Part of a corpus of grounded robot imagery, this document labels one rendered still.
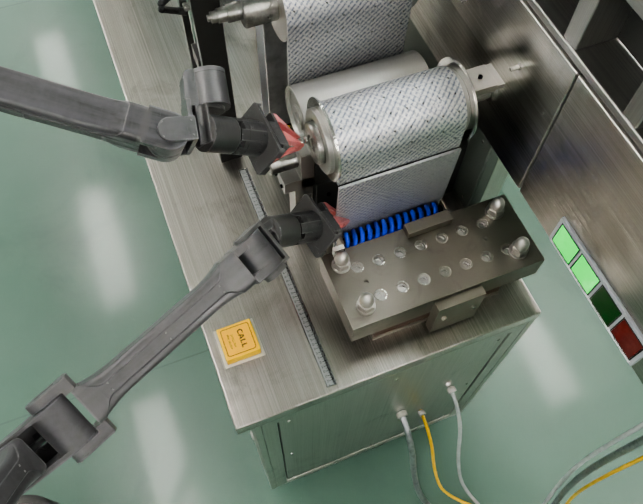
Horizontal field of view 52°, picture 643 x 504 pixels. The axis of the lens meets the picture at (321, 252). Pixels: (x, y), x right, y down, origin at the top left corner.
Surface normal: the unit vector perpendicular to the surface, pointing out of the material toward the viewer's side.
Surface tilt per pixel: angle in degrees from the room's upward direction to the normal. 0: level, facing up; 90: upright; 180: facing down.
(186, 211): 0
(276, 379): 0
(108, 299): 0
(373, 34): 92
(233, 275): 31
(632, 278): 90
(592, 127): 90
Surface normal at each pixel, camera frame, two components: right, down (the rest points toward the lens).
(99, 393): 0.40, -0.09
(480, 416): 0.02, -0.47
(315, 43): 0.37, 0.84
